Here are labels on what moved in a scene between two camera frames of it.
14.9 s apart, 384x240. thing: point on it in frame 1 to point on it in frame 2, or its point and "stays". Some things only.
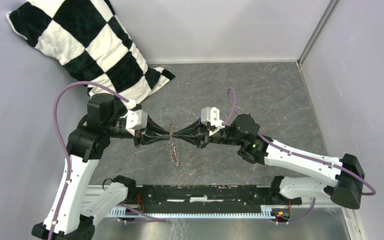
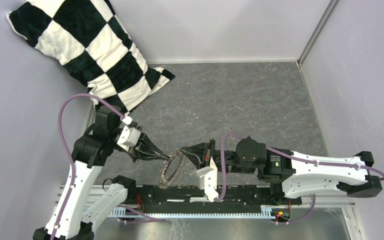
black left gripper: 143,136 to 143,146
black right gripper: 201,141 to 195,152
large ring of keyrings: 174,153 to 162,180
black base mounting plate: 200,199 stays
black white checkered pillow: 85,37 stays
